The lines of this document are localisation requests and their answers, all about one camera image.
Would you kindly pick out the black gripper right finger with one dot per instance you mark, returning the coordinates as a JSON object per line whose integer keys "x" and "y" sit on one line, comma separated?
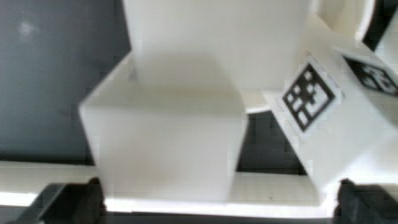
{"x": 366, "y": 204}

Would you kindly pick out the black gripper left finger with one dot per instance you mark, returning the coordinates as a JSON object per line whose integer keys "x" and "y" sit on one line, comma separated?
{"x": 69, "y": 204}

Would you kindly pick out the white stool leg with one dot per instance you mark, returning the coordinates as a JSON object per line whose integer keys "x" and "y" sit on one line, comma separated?
{"x": 161, "y": 114}
{"x": 344, "y": 145}

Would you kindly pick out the white round stool seat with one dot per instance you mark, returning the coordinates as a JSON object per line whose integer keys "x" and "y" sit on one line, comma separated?
{"x": 355, "y": 16}

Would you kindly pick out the white obstacle fence wall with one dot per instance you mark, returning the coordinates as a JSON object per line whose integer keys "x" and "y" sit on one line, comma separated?
{"x": 264, "y": 195}

